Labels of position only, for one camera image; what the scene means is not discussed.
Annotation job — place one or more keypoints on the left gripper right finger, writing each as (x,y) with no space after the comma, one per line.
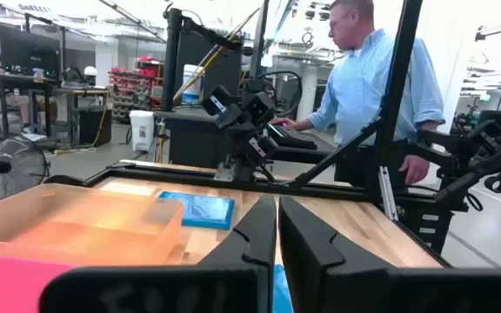
(311,252)

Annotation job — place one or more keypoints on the black keyboard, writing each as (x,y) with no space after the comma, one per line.
(291,137)

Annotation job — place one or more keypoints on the black desk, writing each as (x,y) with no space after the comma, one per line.
(15,80)

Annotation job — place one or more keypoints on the orange translucent plastic bin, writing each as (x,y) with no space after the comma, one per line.
(81,217)

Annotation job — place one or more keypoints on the white plastic bucket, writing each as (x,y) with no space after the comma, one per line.
(142,130)

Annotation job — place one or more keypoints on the black stand pole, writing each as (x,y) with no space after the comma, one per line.
(171,56)

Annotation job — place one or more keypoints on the red storage bin shelf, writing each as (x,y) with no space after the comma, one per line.
(131,91)

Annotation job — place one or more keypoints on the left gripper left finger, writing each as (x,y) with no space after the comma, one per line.
(250,243)

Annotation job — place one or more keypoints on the black floor fan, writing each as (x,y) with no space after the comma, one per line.
(2,165)

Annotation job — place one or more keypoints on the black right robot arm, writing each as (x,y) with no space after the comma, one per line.
(244,130)

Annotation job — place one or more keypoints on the black cabinet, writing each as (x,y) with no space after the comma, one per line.
(194,139)

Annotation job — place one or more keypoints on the silver metal bracket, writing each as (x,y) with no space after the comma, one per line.
(387,193)

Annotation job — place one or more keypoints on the person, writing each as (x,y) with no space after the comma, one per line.
(363,87)

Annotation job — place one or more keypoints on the pink translucent plastic bin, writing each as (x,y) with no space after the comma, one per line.
(2,287)

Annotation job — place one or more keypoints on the black neighbouring robot arm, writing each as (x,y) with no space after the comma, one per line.
(485,152)

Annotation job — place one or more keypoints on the blue jewel case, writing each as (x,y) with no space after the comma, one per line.
(282,291)
(198,211)

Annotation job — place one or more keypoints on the black metal rig frame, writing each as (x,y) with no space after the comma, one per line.
(396,87)

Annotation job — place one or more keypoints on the black computer monitor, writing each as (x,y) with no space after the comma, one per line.
(28,50)

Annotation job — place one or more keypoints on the white and blue container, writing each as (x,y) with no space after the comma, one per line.
(191,84)

